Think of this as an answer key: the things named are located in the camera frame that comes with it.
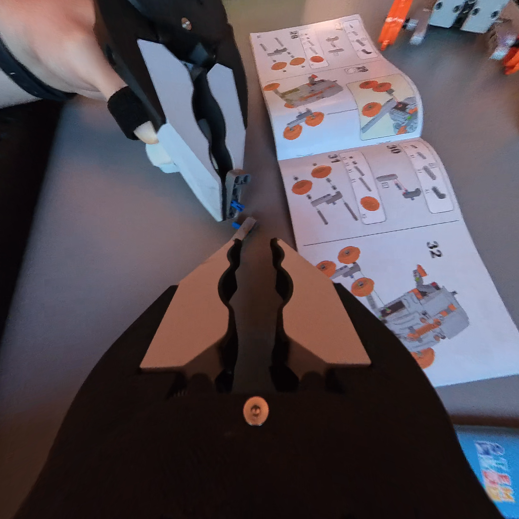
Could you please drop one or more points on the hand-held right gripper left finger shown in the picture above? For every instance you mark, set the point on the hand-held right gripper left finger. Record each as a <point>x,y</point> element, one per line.
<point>190,324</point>

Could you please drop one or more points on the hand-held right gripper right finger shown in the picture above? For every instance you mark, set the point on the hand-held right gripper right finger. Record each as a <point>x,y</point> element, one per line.
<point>320,324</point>

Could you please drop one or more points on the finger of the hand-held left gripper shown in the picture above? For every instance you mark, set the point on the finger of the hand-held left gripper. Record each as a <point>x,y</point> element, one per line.
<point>233,113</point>
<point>178,113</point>

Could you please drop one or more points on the grey beam with blue pins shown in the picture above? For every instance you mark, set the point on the grey beam with blue pins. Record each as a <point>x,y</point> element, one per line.
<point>237,184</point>

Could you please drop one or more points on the short grey beam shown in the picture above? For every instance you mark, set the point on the short grey beam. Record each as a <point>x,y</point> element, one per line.
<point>245,229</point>

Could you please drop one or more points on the grey desk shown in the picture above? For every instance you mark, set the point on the grey desk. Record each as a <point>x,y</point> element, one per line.
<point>121,243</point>

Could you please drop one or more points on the person's left hand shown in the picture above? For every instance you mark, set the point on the person's left hand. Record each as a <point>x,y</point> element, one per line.
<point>52,32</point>

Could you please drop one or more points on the black wristband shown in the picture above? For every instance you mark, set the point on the black wristband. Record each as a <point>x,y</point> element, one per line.
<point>36,77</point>

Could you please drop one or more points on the open instruction booklet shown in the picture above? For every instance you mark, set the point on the open instruction booklet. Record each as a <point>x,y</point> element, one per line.
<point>365,202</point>

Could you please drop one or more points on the black studded floor mat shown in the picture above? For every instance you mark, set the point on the black studded floor mat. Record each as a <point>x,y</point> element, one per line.
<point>20,182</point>

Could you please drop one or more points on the robot kit box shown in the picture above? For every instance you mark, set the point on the robot kit box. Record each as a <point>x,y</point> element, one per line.
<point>490,466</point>

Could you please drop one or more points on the partly built toy robot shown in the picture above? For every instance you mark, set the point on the partly built toy robot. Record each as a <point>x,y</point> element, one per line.
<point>470,16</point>

